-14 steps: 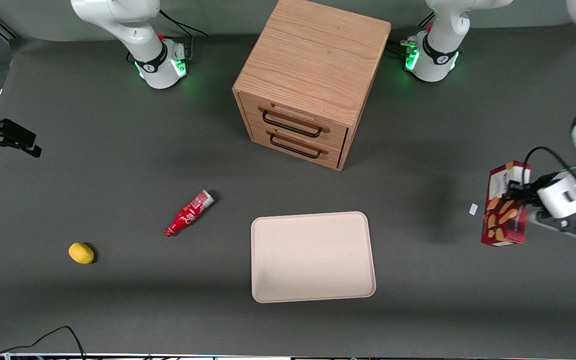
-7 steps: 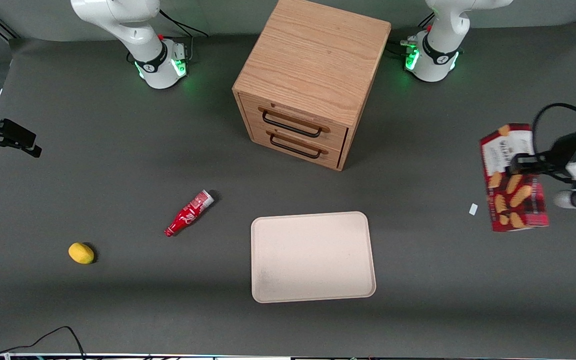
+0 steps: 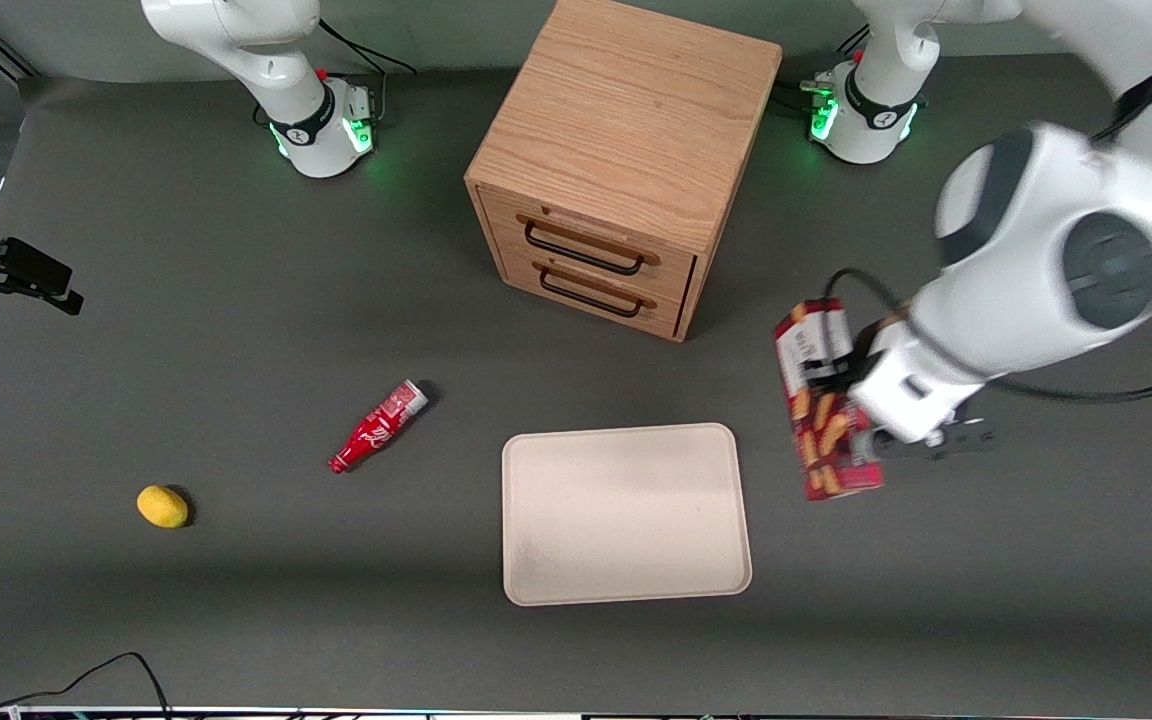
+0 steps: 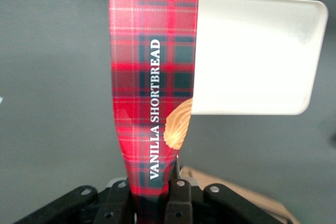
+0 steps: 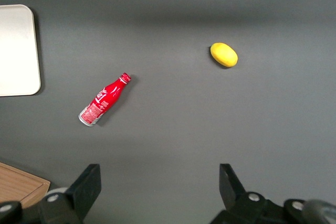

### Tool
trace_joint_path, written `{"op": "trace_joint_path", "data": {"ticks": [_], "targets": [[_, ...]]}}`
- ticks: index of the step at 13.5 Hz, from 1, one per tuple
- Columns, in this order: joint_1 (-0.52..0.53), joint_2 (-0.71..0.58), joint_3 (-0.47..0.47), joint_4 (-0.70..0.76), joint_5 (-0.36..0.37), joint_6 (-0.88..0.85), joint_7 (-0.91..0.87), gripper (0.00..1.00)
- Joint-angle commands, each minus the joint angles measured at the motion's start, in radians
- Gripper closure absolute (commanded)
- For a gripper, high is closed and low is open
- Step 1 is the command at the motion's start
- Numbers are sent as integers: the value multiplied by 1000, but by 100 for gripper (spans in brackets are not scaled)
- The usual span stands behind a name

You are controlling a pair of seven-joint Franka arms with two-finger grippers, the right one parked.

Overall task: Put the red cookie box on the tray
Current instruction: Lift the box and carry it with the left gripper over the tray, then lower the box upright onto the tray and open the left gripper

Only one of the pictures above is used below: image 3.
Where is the red cookie box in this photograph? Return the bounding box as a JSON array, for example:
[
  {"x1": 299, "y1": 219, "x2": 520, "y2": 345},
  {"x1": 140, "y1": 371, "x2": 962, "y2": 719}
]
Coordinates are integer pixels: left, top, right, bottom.
[{"x1": 773, "y1": 298, "x2": 885, "y2": 502}]

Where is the beige rectangular tray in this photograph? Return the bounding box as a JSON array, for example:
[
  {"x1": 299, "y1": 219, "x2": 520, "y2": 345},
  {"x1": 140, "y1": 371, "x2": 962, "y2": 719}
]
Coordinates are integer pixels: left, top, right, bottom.
[{"x1": 501, "y1": 423, "x2": 753, "y2": 607}]

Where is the yellow lemon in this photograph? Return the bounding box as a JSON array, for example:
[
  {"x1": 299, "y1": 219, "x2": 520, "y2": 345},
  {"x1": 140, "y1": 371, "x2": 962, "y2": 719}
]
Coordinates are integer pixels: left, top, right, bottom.
[{"x1": 136, "y1": 485, "x2": 190, "y2": 529}]

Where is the wooden drawer cabinet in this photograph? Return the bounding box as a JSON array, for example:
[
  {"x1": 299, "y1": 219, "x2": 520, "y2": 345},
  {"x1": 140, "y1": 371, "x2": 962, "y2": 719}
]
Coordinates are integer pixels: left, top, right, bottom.
[{"x1": 464, "y1": 0, "x2": 784, "y2": 343}]

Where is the red cola bottle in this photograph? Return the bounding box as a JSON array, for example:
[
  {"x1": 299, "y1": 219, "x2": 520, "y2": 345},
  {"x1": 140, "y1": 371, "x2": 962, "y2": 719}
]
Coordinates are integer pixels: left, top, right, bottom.
[{"x1": 327, "y1": 379, "x2": 430, "y2": 475}]

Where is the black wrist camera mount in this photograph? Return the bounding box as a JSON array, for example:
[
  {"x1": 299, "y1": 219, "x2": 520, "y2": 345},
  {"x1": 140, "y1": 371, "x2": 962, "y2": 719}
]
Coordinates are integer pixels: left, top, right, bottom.
[{"x1": 872, "y1": 418, "x2": 999, "y2": 463}]

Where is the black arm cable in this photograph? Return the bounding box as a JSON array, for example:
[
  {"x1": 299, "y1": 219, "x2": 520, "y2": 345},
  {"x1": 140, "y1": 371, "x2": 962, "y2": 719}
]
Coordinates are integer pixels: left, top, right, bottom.
[{"x1": 823, "y1": 267, "x2": 1152, "y2": 405}]

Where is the wooden drawer with black handle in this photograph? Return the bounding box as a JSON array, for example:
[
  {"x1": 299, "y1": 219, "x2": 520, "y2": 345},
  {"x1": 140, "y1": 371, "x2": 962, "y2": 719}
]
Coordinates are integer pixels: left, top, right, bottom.
[
  {"x1": 481, "y1": 188, "x2": 699, "y2": 299},
  {"x1": 496, "y1": 245, "x2": 685, "y2": 336}
]

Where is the black base cable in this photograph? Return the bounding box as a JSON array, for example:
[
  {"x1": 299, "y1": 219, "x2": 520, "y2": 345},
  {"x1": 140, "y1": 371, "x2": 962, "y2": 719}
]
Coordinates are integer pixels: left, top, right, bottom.
[{"x1": 318, "y1": 18, "x2": 419, "y2": 123}]

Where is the black floor cable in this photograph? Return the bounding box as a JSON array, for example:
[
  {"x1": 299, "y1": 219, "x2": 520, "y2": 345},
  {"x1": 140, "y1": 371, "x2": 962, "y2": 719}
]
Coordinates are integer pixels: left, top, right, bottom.
[{"x1": 0, "y1": 652, "x2": 173, "y2": 720}]

